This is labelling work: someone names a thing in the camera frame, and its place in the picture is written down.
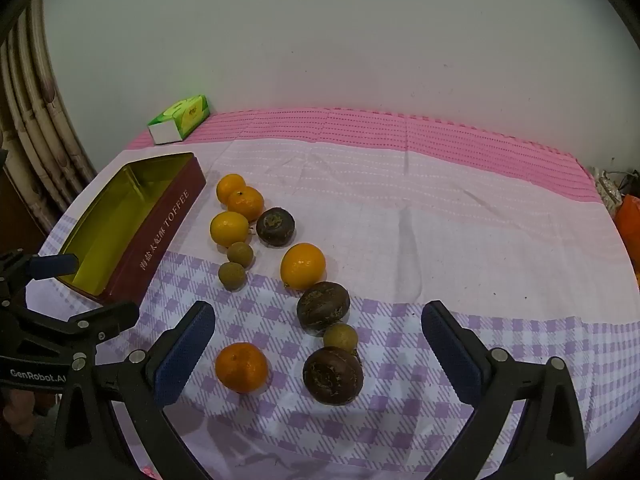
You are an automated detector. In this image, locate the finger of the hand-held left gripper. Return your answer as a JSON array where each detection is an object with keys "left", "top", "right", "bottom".
[
  {"left": 67, "top": 301, "right": 141, "bottom": 347},
  {"left": 0, "top": 250, "right": 80, "bottom": 286}
]

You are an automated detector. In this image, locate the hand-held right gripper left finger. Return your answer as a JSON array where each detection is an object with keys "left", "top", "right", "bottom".
[{"left": 52, "top": 301, "right": 217, "bottom": 480}]

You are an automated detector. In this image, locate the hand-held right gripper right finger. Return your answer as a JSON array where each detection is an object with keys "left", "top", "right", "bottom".
[{"left": 421, "top": 300, "right": 588, "bottom": 480}]

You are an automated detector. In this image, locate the dark red tin box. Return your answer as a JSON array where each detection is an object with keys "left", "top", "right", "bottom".
[{"left": 59, "top": 152, "right": 206, "bottom": 306}]

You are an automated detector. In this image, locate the dark passion fruit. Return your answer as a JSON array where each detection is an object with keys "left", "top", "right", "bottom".
[
  {"left": 296, "top": 281, "right": 351, "bottom": 337},
  {"left": 256, "top": 207, "right": 296, "bottom": 248},
  {"left": 302, "top": 346, "right": 365, "bottom": 406}
]

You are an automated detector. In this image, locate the deep orange mandarin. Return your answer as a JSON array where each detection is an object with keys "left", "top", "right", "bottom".
[
  {"left": 215, "top": 342, "right": 269, "bottom": 395},
  {"left": 227, "top": 186, "right": 265, "bottom": 223}
]

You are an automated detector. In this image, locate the brown longan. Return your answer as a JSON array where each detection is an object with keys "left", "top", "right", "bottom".
[
  {"left": 322, "top": 323, "right": 359, "bottom": 353},
  {"left": 227, "top": 241, "right": 254, "bottom": 266},
  {"left": 217, "top": 262, "right": 248, "bottom": 291}
]

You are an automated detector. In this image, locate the pink and purple checked tablecloth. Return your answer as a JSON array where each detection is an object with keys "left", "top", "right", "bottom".
[{"left": 25, "top": 106, "right": 640, "bottom": 480}]

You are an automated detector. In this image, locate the large yellow orange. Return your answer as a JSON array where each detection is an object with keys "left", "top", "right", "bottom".
[{"left": 280, "top": 242, "right": 327, "bottom": 291}]

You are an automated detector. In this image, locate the small orange mandarin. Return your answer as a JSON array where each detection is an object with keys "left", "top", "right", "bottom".
[{"left": 216, "top": 173, "right": 247, "bottom": 206}]

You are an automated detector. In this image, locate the green tissue box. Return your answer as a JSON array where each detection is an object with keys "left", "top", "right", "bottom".
[{"left": 147, "top": 93, "right": 211, "bottom": 145}]

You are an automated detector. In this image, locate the orange plastic bag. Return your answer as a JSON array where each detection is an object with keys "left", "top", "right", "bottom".
[{"left": 613, "top": 195, "right": 640, "bottom": 286}]

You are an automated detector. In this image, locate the silver foil packet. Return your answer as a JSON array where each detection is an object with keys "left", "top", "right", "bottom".
[{"left": 590, "top": 167, "right": 626, "bottom": 218}]

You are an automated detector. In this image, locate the beige bamboo frame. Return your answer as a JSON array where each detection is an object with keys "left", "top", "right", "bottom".
[{"left": 0, "top": 0, "right": 98, "bottom": 241}]

